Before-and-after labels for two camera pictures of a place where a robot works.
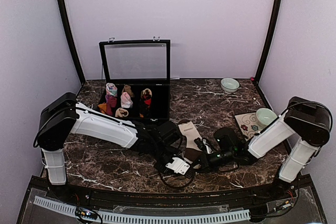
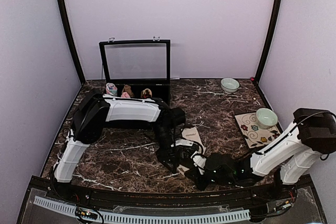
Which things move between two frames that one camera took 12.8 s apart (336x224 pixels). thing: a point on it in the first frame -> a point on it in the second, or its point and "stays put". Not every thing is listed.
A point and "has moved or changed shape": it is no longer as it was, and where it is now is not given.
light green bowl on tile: (264, 116) stays put
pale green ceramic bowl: (229, 85) stays put
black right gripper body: (227, 157) -> (202, 185)
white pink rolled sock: (111, 89) stays put
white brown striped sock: (193, 152) has moved or changed shape
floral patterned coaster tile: (249, 125) stays put
